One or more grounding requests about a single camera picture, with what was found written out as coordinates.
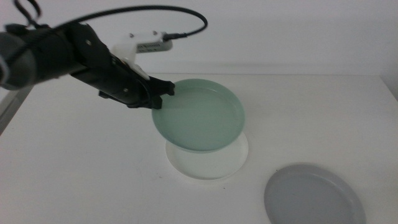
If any pale green shallow bowl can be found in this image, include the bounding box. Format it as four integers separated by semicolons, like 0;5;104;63
151;78;246;152

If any white shallow bowl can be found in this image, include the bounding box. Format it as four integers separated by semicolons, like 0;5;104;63
165;132;249;180

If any grey shallow bowl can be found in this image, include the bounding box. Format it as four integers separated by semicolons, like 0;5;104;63
264;163;367;224

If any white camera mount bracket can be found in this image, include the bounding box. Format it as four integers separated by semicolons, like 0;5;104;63
111;39;150;81

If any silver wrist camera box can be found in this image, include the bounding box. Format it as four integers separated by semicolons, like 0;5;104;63
130;30;174;54

